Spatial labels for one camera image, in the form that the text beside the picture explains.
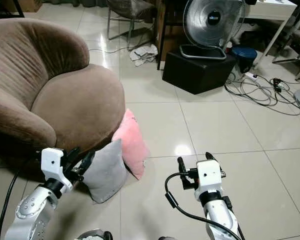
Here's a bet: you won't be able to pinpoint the grey plush pillow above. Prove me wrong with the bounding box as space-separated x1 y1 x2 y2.
82 139 129 204

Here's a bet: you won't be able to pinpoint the pink plush pillow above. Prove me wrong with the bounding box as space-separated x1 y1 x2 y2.
111 108 149 181

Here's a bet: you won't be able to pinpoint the brown round plush sofa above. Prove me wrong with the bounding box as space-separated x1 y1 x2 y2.
0 17 125 166

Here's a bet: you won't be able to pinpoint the grey floor fan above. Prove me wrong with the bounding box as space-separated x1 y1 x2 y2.
179 0 249 61

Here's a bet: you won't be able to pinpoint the grey robot left foot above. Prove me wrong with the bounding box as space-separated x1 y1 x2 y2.
76 228 114 240

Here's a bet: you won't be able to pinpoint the black box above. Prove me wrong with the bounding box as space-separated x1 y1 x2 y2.
162 48 239 96

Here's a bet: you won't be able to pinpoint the white power strip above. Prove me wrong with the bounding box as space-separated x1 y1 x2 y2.
244 71 260 81

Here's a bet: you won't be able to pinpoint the crumpled grey cloth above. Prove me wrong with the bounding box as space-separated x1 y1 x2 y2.
129 44 159 68

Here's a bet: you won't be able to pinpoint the brown wooden cabinet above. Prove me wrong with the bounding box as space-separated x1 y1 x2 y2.
155 0 189 71

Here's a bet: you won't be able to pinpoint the cardboard box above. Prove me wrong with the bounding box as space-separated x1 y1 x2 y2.
15 0 43 13

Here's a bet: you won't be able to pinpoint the white table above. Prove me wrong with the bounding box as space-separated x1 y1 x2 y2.
245 0 300 69

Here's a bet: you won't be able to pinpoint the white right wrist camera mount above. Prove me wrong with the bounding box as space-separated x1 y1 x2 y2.
195 160 225 201

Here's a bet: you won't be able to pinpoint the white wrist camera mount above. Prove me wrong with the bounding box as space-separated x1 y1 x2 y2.
41 147 74 193
195 160 225 201

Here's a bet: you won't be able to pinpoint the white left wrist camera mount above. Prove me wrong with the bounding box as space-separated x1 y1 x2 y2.
41 147 74 193

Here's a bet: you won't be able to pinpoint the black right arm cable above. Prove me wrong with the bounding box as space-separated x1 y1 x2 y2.
165 171 242 240

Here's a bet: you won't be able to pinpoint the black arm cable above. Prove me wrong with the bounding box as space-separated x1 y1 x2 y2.
165 171 242 240
0 157 42 240

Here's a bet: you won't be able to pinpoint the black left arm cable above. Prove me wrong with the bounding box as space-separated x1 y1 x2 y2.
0 157 42 240

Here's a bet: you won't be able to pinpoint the grey tangled floor cables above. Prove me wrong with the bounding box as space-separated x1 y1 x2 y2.
224 70 300 116

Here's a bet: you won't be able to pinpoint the thin dark floor cable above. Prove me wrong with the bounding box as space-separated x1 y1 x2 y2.
89 41 138 54

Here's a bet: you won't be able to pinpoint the metal frame chair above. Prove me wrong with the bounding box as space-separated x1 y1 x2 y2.
106 0 159 41

